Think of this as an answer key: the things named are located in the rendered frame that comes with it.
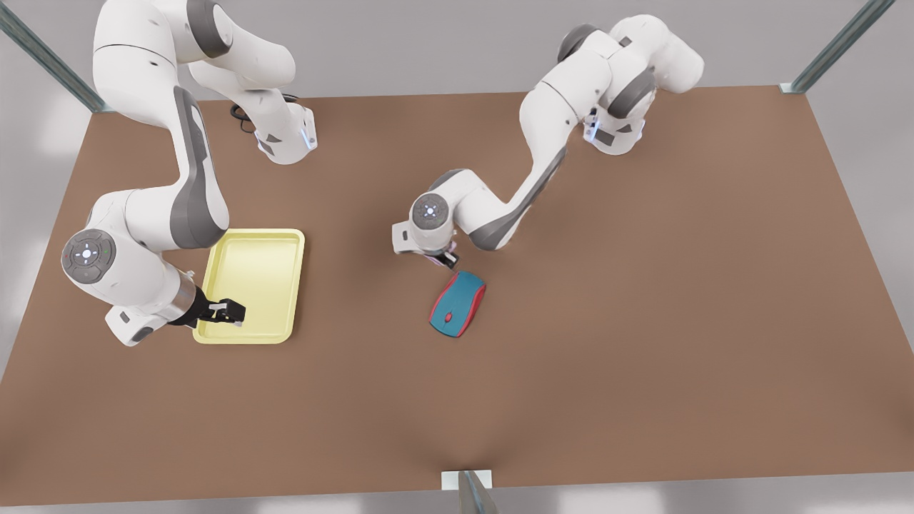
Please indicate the pale yellow rectangular tray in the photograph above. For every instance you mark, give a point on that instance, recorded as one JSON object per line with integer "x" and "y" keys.
{"x": 257, "y": 282}

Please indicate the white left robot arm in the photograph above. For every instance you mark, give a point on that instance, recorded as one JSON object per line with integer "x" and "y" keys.
{"x": 550, "y": 153}

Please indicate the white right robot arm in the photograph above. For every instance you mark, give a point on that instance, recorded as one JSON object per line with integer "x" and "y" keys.
{"x": 146, "y": 214}

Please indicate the teal and red computer mouse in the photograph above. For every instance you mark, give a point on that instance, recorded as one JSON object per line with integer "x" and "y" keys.
{"x": 458, "y": 303}

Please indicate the silver frame post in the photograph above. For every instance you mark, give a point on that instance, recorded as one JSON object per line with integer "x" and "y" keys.
{"x": 50, "y": 61}
{"x": 832, "y": 46}
{"x": 471, "y": 492}

